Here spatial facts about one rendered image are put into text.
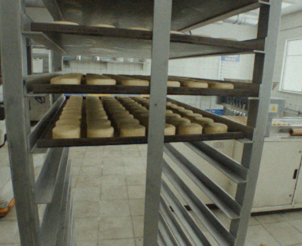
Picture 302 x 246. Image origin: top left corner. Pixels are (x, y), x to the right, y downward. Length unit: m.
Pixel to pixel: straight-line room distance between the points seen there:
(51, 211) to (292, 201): 2.41
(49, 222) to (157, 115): 0.31
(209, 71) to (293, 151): 4.71
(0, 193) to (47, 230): 1.87
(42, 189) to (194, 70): 6.29
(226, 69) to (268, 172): 4.98
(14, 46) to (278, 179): 2.35
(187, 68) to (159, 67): 6.14
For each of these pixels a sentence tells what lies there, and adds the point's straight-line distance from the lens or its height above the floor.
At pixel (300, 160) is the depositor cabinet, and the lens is 2.54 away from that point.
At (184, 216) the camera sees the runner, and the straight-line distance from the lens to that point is 0.86.
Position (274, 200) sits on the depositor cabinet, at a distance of 2.55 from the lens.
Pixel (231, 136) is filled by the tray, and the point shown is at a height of 1.23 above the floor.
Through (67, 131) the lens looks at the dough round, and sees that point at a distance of 0.42.
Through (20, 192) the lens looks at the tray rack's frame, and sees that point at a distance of 0.43.
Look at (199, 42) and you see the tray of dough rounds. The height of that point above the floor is 1.40.
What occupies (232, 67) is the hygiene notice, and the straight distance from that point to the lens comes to 7.08.
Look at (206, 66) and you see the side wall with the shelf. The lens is 6.73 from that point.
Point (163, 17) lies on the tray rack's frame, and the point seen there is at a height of 1.44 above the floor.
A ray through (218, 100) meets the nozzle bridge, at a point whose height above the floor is 1.07.
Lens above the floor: 1.35
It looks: 12 degrees down
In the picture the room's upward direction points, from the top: 3 degrees clockwise
